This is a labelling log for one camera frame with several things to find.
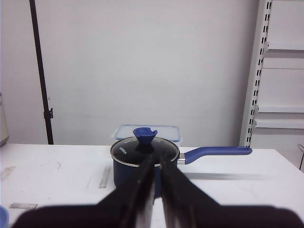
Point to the dark blue saucepan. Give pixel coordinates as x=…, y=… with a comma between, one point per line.
x=123, y=172

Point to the blue bowl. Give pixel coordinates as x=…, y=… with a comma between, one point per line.
x=4, y=217

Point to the black tripod pole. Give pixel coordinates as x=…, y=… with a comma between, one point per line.
x=47, y=113

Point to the clear plastic food container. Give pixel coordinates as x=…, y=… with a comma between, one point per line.
x=169, y=132

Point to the white slotted shelf upright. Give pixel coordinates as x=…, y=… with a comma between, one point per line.
x=274, y=106

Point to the glass pot lid blue knob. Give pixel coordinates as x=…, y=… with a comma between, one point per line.
x=132, y=151

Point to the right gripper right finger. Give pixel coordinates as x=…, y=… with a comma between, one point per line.
x=186, y=206

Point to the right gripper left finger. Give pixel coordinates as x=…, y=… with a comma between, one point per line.
x=128, y=206

